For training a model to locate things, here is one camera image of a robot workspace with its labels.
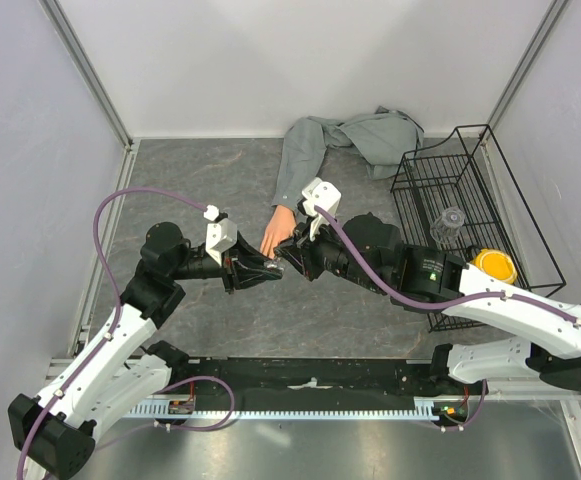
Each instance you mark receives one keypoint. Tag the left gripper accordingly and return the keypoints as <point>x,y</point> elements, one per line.
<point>239,276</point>

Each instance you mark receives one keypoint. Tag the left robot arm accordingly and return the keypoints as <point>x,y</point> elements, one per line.
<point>59,427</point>

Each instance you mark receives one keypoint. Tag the grey slotted cable duct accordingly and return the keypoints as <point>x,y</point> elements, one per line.
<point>163,409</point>

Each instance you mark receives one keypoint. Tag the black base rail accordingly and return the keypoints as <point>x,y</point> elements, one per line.
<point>312,385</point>

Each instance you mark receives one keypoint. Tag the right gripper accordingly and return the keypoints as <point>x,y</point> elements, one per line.
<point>300,251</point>

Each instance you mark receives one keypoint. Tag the mannequin hand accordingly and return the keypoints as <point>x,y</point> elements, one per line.
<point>279,228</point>

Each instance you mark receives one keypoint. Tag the yellow lidded container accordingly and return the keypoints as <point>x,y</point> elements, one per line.
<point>493,262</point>

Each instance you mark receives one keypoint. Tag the grey shirt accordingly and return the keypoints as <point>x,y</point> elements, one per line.
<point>380,138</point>

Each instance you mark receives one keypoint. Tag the black wire rack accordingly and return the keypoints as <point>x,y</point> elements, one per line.
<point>468,170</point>

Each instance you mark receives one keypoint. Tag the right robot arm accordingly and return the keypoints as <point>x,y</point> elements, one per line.
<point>544,335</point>

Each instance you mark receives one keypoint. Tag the nail polish bottle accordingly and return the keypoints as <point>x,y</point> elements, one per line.
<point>273,265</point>

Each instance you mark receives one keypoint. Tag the clear plastic jar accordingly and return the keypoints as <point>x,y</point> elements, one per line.
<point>446,228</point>

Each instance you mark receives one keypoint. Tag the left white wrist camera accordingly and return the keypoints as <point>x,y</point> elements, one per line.
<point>221,234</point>

